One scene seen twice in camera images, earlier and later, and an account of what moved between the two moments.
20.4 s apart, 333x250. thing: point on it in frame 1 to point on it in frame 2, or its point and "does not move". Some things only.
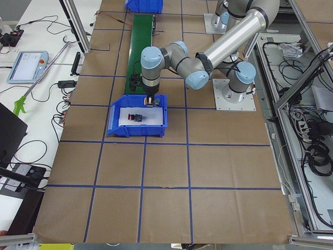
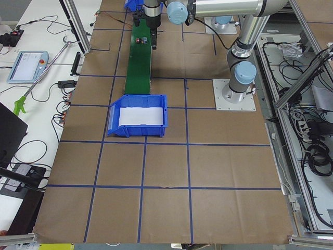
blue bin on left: x=128 y=116 does not move
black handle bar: x=75 y=67 does not move
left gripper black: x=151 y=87 to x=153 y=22
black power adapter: x=66 y=84 does not move
